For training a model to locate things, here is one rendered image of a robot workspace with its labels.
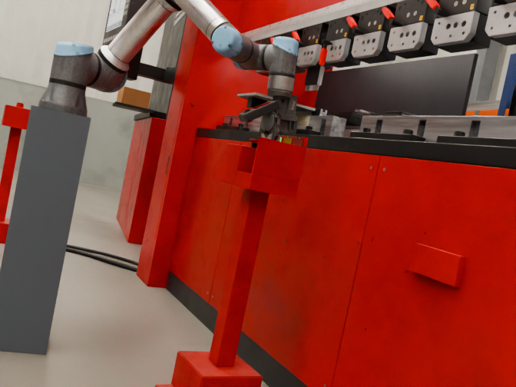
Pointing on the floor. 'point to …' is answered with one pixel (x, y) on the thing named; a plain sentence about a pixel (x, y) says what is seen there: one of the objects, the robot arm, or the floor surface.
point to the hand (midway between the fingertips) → (264, 160)
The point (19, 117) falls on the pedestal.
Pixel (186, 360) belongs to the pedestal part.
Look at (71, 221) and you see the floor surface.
